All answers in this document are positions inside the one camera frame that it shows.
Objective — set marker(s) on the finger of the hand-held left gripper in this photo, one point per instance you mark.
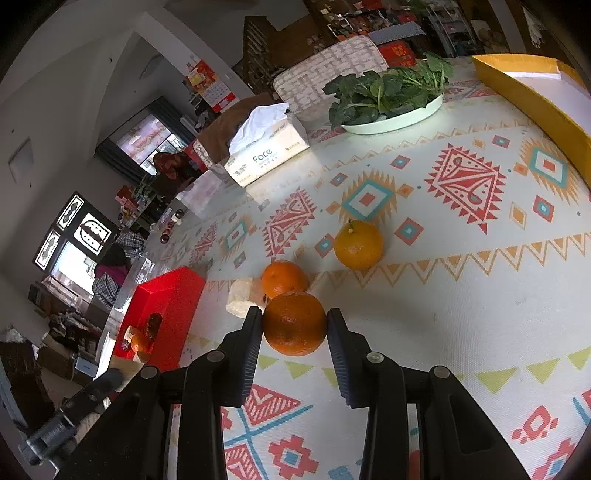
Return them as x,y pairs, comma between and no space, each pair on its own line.
97,390

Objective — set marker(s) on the white plate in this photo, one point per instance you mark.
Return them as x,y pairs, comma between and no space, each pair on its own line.
397,121

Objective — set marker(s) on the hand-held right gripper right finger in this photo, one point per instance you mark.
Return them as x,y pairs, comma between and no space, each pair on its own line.
340,357

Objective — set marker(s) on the brown chair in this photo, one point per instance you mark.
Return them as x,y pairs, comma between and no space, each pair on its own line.
226,124

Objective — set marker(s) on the green leafy vegetables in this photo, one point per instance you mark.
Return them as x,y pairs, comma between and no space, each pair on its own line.
383,92

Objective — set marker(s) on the black-framed decorated window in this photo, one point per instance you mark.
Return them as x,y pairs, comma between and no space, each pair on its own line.
76,228

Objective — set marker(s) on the red gift box gold print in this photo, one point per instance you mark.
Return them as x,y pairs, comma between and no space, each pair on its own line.
398,53

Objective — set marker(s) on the curtained window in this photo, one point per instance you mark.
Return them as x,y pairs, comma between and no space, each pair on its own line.
138,138

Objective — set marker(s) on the yellow box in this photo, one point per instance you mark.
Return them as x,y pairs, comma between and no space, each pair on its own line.
545,106

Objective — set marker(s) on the blue checked cloth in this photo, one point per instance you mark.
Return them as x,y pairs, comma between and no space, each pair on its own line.
397,32

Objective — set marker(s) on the white tissue box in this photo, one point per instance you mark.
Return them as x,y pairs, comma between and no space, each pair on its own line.
268,152

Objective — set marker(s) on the chair with patterned cushion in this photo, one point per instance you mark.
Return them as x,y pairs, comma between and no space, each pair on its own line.
332,69

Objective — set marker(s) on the orange with green stem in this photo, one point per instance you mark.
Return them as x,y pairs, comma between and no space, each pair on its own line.
358,244

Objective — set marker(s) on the white storage rack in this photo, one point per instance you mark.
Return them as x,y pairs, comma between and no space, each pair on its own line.
452,30

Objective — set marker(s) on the white hanging cloth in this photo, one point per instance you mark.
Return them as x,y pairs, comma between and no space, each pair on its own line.
538,27

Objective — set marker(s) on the purple and plaid clothing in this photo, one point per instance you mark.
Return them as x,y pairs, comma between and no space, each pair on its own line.
111,277

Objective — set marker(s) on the red wall calendar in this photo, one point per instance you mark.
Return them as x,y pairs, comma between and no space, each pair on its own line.
210,85

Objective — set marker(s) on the white wall panel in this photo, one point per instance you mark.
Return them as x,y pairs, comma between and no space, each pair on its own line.
21,156

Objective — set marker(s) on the small orange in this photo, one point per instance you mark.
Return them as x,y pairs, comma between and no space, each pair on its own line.
141,343

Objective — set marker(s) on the patterned tablecloth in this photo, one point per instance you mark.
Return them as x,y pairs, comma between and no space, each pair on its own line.
461,300

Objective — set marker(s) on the wooden shelf cabinet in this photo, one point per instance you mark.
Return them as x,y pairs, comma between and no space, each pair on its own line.
295,41

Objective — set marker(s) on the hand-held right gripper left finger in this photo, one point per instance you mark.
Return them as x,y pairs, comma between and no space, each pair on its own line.
249,353

